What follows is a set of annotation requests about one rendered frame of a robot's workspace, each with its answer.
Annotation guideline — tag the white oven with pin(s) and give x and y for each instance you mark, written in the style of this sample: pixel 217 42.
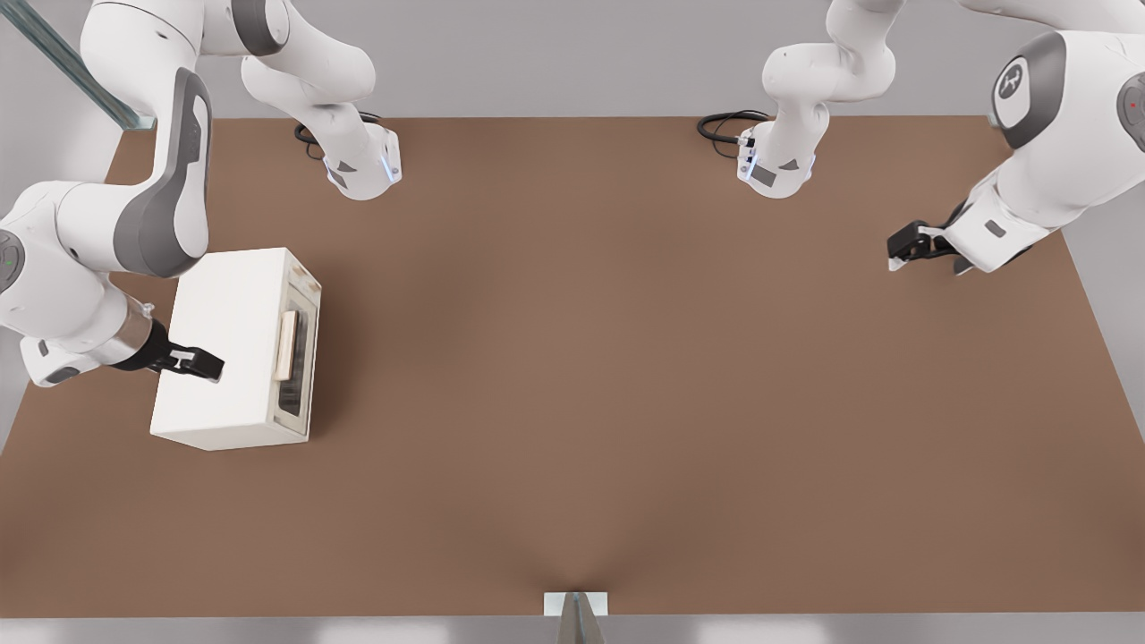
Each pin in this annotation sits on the white oven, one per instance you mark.
pixel 234 349

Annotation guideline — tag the silver frame post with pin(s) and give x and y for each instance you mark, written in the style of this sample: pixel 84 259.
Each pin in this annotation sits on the silver frame post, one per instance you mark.
pixel 76 63
pixel 577 619

